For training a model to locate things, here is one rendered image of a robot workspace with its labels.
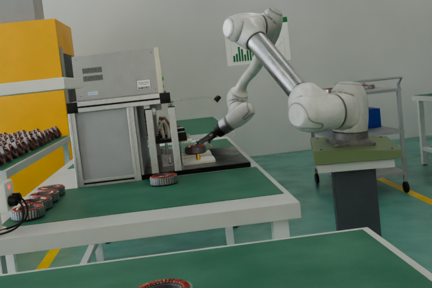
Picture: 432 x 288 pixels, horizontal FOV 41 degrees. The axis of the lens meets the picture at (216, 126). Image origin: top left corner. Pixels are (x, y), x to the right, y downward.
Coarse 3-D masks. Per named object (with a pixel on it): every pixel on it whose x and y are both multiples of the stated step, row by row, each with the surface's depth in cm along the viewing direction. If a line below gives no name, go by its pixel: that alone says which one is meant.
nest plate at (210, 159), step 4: (204, 156) 279; (208, 156) 277; (212, 156) 276; (184, 160) 273; (188, 160) 271; (192, 160) 270; (196, 160) 269; (200, 160) 267; (204, 160) 266; (208, 160) 265; (212, 160) 265; (184, 164) 264; (188, 164) 264; (192, 164) 264; (196, 164) 264
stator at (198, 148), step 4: (184, 148) 294; (188, 148) 291; (192, 148) 290; (196, 148) 290; (200, 148) 291; (204, 148) 293; (188, 152) 291; (192, 152) 290; (196, 152) 290; (200, 152) 291
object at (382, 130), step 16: (368, 80) 474; (400, 80) 480; (400, 96) 486; (368, 112) 526; (400, 112) 487; (368, 128) 527; (384, 128) 516; (400, 128) 488; (400, 144) 491; (384, 176) 490
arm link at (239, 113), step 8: (232, 104) 320; (240, 104) 314; (248, 104) 312; (232, 112) 314; (240, 112) 311; (248, 112) 311; (232, 120) 313; (240, 120) 312; (248, 120) 315; (232, 128) 316
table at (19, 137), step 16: (0, 144) 420; (16, 144) 406; (32, 144) 444; (48, 144) 484; (64, 144) 522; (0, 160) 359; (16, 160) 384; (32, 160) 400; (64, 160) 557; (0, 176) 336; (16, 272) 345
